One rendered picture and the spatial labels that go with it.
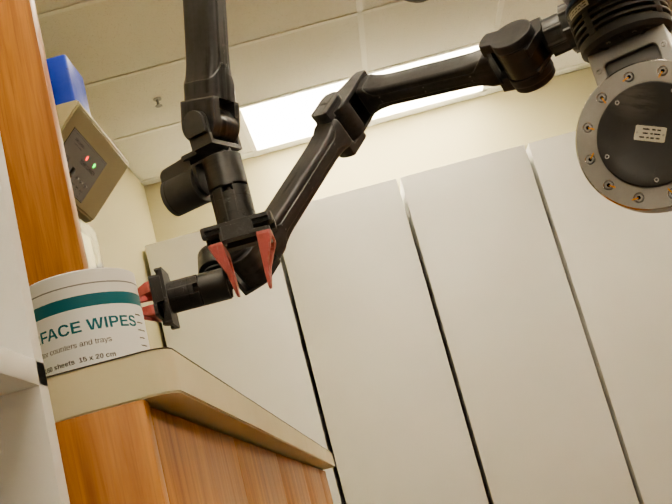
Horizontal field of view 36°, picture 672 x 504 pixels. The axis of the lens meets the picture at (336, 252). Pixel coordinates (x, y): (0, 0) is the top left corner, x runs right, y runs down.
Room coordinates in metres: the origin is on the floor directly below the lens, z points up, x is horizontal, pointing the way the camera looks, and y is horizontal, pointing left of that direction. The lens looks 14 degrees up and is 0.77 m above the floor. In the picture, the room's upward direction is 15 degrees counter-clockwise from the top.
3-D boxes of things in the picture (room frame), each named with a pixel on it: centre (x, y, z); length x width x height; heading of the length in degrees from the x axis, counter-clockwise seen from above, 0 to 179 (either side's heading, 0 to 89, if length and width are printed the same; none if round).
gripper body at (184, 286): (1.76, 0.28, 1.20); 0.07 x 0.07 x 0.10; 0
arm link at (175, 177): (1.43, 0.16, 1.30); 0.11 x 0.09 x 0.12; 64
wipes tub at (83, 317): (1.14, 0.30, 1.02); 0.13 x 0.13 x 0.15
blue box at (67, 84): (1.62, 0.40, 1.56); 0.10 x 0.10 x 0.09; 0
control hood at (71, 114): (1.71, 0.40, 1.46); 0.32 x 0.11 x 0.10; 0
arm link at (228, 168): (1.42, 0.13, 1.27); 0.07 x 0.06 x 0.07; 64
